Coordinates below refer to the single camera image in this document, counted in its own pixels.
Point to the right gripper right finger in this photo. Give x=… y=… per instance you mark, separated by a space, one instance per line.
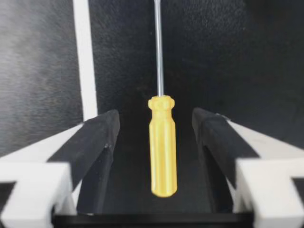
x=221 y=140

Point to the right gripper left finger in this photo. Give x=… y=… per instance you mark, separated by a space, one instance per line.
x=90 y=140

